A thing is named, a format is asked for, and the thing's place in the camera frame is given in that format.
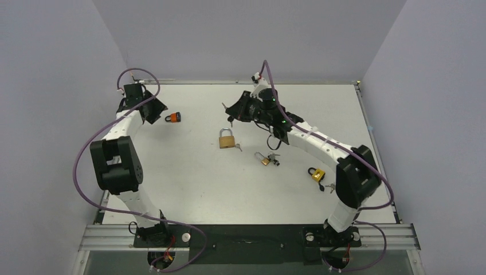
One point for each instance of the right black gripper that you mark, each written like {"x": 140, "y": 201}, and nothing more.
{"x": 238, "y": 109}

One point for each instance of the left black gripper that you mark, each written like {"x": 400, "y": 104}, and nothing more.
{"x": 159, "y": 108}

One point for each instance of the black-headed keys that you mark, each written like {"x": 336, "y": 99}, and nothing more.
{"x": 230, "y": 118}

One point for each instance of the orange padlock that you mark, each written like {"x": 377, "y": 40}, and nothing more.
{"x": 173, "y": 118}

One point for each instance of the large brass padlock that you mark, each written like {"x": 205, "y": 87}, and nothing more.
{"x": 226, "y": 138}

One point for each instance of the small padlock key charm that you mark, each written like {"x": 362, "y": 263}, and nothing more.
{"x": 273, "y": 158}

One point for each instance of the small brass padlock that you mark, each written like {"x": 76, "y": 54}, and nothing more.
{"x": 263, "y": 159}

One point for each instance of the yellow padlock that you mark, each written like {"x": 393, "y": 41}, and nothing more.
{"x": 316, "y": 174}

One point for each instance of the yellow padlock keys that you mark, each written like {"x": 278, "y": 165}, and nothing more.
{"x": 330, "y": 187}

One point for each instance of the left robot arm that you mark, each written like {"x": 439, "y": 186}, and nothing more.
{"x": 118, "y": 168}

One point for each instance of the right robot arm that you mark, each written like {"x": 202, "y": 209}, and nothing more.
{"x": 354, "y": 167}

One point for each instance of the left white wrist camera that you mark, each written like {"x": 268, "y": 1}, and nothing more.
{"x": 134, "y": 94}

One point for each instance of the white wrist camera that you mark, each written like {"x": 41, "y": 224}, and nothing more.
{"x": 134, "y": 94}
{"x": 259, "y": 84}

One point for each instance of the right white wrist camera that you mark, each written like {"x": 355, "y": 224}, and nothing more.
{"x": 259, "y": 84}

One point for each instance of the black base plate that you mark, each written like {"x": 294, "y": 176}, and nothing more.
{"x": 249, "y": 244}

